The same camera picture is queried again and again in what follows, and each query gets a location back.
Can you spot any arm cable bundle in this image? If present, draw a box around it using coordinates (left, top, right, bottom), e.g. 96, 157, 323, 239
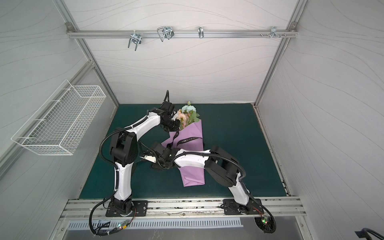
88, 196, 137, 237
253, 200, 277, 234

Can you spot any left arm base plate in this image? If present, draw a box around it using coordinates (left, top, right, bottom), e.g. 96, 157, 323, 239
106, 201, 148, 218

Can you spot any black ribbon strap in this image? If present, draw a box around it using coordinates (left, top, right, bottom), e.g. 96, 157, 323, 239
130, 136, 203, 181

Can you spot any white vent grille strip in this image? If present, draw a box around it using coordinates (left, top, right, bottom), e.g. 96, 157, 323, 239
67, 218, 244, 231

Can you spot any metal bolt clamp right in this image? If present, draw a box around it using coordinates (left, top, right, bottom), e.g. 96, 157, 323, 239
260, 27, 287, 39

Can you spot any metal bracket clamp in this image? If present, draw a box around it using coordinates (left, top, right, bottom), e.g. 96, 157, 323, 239
198, 27, 204, 39

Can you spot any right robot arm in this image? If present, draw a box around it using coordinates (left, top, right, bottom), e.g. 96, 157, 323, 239
140, 143, 251, 206

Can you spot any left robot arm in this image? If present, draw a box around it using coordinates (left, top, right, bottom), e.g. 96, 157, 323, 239
99, 99, 181, 216

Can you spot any white wire basket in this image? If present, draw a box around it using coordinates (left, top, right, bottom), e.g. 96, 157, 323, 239
11, 80, 106, 156

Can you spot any pink purple wrapping paper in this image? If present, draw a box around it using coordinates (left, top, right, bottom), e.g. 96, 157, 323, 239
162, 120, 205, 187

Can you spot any metal U-bolt clamp middle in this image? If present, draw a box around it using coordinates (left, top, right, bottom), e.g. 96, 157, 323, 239
157, 26, 175, 42

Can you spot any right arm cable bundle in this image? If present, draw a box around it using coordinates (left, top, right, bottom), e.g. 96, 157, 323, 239
253, 200, 277, 234

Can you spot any metal U-bolt clamp left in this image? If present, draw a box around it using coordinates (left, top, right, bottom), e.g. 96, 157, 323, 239
128, 32, 142, 51

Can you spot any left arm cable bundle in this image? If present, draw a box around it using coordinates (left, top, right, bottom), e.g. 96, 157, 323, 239
88, 196, 137, 237

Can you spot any aluminium crossbar rail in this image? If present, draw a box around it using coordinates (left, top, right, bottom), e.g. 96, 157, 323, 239
67, 29, 299, 39

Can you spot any mint fake flower stem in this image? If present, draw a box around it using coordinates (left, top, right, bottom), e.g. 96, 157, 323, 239
181, 102, 200, 126

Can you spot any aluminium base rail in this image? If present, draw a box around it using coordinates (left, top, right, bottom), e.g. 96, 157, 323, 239
59, 197, 307, 221

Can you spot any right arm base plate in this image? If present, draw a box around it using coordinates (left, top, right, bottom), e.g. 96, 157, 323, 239
220, 199, 264, 216

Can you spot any metal u-bolt clamp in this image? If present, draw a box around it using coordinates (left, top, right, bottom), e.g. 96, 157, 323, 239
128, 32, 142, 51
157, 26, 175, 42

